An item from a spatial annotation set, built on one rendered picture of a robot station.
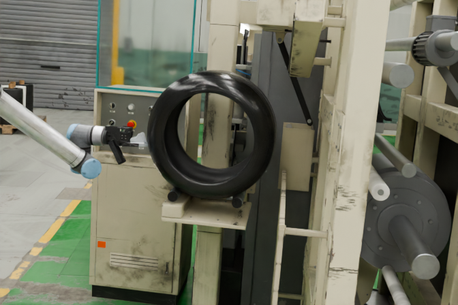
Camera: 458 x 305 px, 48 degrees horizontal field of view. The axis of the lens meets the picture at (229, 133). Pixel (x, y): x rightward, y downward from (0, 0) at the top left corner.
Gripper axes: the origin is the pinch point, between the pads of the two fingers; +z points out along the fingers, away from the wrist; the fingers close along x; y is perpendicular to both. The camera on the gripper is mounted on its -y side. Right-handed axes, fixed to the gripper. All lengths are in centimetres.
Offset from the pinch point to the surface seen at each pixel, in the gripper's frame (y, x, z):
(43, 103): -98, 826, -452
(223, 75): 34.4, -8.1, 32.1
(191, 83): 30.1, -11.3, 19.8
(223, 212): -28.6, 4.3, 35.5
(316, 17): 58, -46, 66
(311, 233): -12, -59, 71
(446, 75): 42, -27, 116
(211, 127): 6.8, 26.2, 24.2
